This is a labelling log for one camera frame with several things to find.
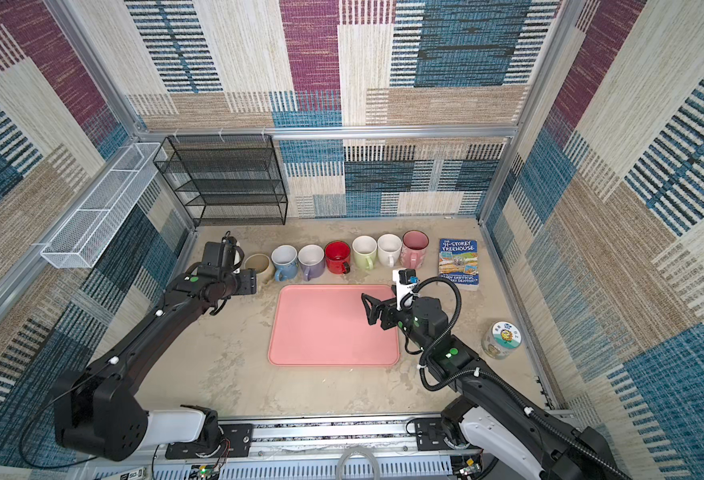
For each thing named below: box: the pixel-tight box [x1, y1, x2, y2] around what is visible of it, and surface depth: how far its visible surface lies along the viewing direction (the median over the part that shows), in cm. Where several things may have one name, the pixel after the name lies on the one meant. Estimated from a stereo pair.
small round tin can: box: [481, 320, 523, 360], surface depth 83 cm
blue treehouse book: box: [438, 238, 479, 291], surface depth 107 cm
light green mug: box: [352, 235, 378, 271], surface depth 102 cm
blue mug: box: [271, 244, 299, 282], surface depth 100 cm
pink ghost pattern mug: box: [400, 230, 430, 270], surface depth 101 cm
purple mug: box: [298, 244, 326, 282], surface depth 103 cm
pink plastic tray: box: [268, 284, 400, 367], surface depth 96 cm
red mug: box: [324, 240, 351, 275], surface depth 104 cm
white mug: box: [377, 233, 402, 268], surface depth 102 cm
